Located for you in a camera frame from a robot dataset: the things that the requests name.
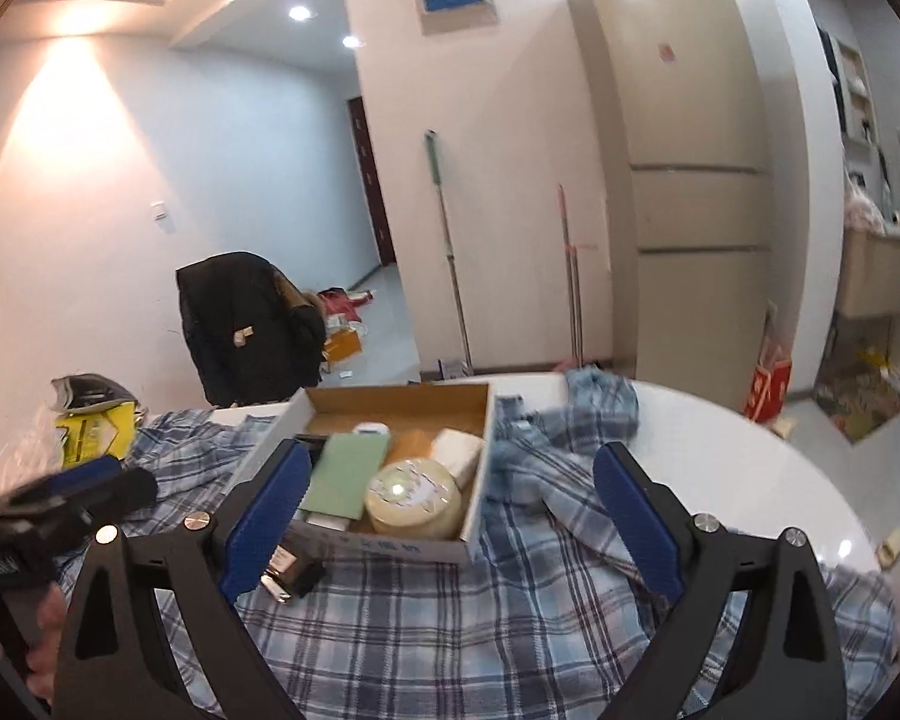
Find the black labelled charger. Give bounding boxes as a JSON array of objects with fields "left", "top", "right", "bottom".
[{"left": 260, "top": 543, "right": 326, "bottom": 605}]

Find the white remote control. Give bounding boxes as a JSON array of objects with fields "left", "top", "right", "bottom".
[{"left": 302, "top": 422, "right": 392, "bottom": 530}]

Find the white power adapter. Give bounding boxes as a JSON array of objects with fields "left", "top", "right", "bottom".
[{"left": 429, "top": 429, "right": 484, "bottom": 491}]

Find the left hand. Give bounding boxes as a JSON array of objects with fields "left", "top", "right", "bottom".
[{"left": 25, "top": 583, "right": 68, "bottom": 704}]

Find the white plastic bag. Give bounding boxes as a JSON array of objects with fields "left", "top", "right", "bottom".
[{"left": 0, "top": 405, "right": 64, "bottom": 496}]

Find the yellow bag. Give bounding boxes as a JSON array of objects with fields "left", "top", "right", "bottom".
[{"left": 55, "top": 401, "right": 136, "bottom": 470}]

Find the grey pouch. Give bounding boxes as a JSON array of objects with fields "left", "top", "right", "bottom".
[{"left": 52, "top": 372, "right": 137, "bottom": 415}]

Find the yellow slipper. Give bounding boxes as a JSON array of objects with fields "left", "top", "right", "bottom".
[{"left": 875, "top": 527, "right": 900, "bottom": 571}]

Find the blue plaid shirt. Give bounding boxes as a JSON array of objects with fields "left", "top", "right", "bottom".
[{"left": 43, "top": 365, "right": 900, "bottom": 720}]

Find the red paper bag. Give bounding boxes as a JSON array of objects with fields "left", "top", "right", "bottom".
[{"left": 743, "top": 304, "right": 792, "bottom": 424}]

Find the patterned doormat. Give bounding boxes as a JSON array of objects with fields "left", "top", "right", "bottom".
[{"left": 813, "top": 371, "right": 900, "bottom": 444}]

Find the chair with black jacket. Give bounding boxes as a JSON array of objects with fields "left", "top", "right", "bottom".
[{"left": 175, "top": 252, "right": 328, "bottom": 408}]

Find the cardboard box tray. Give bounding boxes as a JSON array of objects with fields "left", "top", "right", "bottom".
[{"left": 227, "top": 379, "right": 496, "bottom": 564}]

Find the beige sink cabinet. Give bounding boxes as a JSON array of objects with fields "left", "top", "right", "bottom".
[{"left": 836, "top": 229, "right": 900, "bottom": 320}]

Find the dark wooden door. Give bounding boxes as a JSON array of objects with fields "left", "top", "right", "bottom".
[{"left": 347, "top": 96, "right": 397, "bottom": 266}]

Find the beige refrigerator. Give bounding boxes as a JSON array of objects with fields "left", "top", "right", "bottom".
[{"left": 567, "top": 0, "right": 772, "bottom": 411}]

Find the wall light switch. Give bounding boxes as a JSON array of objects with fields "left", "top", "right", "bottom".
[{"left": 151, "top": 200, "right": 175, "bottom": 234}]

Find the green handled mop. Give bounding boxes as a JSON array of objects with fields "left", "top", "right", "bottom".
[{"left": 424, "top": 130, "right": 473, "bottom": 380}]

